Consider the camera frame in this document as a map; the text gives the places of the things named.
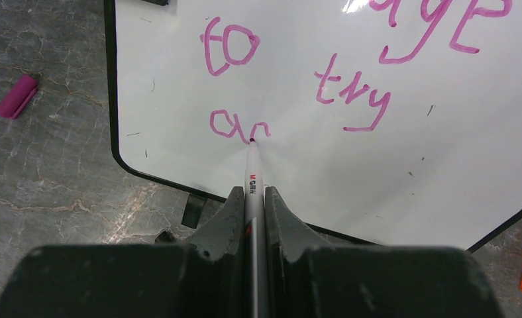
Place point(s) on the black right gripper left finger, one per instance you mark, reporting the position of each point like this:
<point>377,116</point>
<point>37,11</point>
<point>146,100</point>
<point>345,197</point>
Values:
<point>200,276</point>

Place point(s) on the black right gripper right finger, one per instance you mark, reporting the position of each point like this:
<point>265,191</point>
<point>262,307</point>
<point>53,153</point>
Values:
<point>312,277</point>

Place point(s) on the purple whiteboard marker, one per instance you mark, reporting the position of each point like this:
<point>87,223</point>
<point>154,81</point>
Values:
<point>255,235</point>

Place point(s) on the white whiteboard black frame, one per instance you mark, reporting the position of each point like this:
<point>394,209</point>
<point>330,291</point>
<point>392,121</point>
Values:
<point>395,122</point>

